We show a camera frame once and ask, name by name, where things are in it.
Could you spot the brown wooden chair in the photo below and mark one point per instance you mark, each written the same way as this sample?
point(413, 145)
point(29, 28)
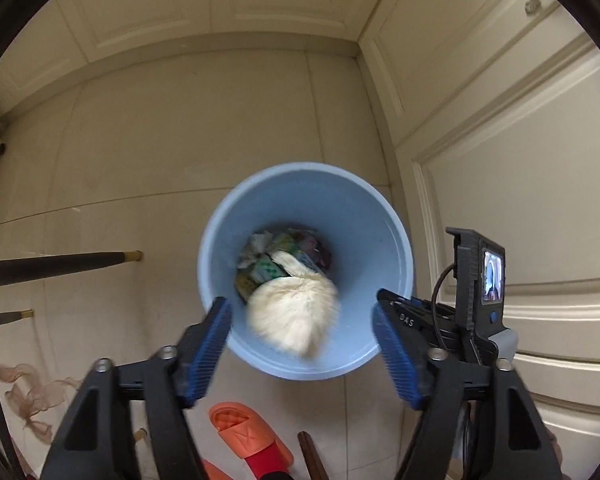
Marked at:
point(312, 460)

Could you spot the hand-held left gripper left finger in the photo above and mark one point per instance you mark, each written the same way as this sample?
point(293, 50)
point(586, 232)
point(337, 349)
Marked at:
point(212, 340)

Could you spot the brown mesh cloth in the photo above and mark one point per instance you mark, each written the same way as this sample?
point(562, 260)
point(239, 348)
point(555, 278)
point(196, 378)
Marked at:
point(30, 395)

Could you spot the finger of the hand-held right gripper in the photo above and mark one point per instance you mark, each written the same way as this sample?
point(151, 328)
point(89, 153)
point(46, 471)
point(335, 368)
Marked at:
point(420, 317)

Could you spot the clear plastic scrap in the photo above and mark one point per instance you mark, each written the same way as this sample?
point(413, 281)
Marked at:
point(260, 245)

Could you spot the translucent white plastic bag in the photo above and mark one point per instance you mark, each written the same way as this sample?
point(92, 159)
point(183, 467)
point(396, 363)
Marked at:
point(290, 310)

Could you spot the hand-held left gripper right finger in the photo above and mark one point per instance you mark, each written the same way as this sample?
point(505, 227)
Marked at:
point(395, 355)

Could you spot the round white marble table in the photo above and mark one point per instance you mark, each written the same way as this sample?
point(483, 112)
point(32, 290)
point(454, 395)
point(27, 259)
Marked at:
point(55, 265)

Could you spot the blue plastic bin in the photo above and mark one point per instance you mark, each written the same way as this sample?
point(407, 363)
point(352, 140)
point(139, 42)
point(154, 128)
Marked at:
point(330, 200)

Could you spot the cream sink base cabinet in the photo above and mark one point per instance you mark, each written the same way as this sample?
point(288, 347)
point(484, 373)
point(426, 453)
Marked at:
point(180, 0)

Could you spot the orange slipper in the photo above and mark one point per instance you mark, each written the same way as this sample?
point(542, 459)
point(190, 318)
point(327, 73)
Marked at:
point(245, 435)
point(215, 472)

